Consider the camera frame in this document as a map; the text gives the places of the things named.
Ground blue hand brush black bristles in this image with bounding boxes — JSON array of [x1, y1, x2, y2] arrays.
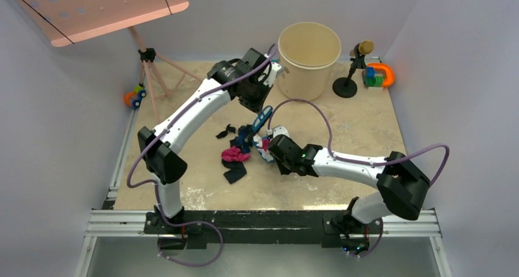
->
[[252, 105, 273, 133]]

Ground blue plastic dustpan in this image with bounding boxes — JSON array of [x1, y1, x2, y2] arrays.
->
[[253, 135, 275, 163]]

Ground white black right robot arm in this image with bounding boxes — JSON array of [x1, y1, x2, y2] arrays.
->
[[269, 135, 431, 232]]

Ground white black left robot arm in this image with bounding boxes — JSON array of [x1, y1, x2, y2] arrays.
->
[[137, 48, 283, 234]]

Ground pink paper scrap upper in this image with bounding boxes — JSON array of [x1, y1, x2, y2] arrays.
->
[[261, 138, 270, 152]]

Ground pink paper scrap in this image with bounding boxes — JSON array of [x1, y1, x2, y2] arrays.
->
[[221, 146, 251, 162], [261, 138, 270, 152]]

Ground white paper scrap centre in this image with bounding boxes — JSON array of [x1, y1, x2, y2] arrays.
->
[[253, 135, 263, 147]]

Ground dark blue paper scrap centre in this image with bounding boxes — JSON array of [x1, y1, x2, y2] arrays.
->
[[234, 124, 253, 154]]

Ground small black paper scrap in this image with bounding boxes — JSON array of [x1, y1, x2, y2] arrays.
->
[[215, 124, 236, 139]]

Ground large black paper scrap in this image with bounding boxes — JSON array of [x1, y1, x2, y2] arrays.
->
[[222, 159, 247, 184]]

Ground pink paper scrap middle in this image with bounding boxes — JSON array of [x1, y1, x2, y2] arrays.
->
[[221, 146, 251, 162]]

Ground cream round bucket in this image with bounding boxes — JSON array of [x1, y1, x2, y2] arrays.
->
[[277, 22, 342, 100]]

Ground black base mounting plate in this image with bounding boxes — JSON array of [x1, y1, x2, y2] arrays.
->
[[143, 210, 383, 253]]

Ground black microphone stand gold mic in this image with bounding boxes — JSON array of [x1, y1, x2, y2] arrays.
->
[[332, 40, 375, 98]]

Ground orange green toy block set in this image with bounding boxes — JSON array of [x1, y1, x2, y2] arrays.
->
[[362, 62, 395, 88]]

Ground orange blue toy car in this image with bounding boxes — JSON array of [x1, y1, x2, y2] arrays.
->
[[124, 85, 147, 109]]

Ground pink music stand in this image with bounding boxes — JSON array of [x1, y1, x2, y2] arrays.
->
[[13, 0, 203, 107]]

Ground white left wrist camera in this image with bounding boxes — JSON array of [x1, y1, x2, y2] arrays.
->
[[262, 61, 284, 87]]

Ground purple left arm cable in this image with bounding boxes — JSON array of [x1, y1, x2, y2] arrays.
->
[[125, 43, 279, 227]]

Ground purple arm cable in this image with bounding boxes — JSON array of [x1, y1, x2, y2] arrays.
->
[[266, 98, 451, 187], [125, 43, 279, 227]]

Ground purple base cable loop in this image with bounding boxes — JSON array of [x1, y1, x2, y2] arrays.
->
[[157, 220, 225, 267]]

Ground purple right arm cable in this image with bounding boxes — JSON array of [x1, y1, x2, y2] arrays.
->
[[266, 98, 451, 187]]

